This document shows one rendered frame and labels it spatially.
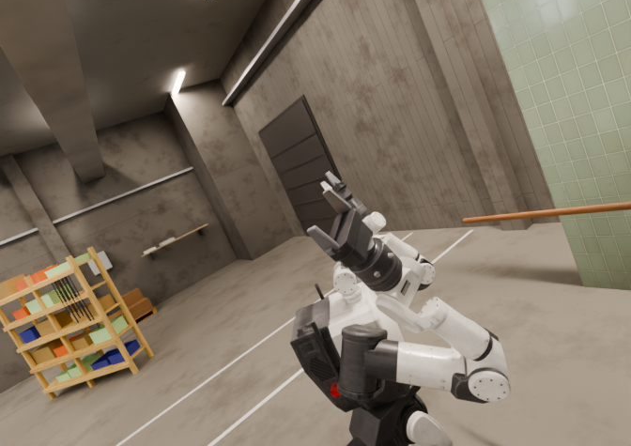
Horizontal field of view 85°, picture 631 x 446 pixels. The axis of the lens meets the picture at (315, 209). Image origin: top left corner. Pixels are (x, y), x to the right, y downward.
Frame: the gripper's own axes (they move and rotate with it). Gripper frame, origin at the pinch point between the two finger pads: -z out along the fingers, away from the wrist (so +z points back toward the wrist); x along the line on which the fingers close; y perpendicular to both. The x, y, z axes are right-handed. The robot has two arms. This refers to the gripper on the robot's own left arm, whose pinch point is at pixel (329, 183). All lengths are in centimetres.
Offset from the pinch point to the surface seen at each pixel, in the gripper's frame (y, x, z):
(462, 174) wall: -298, -246, 40
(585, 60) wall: -198, -7, 29
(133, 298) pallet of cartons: 168, -831, -242
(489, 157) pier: -287, -185, 44
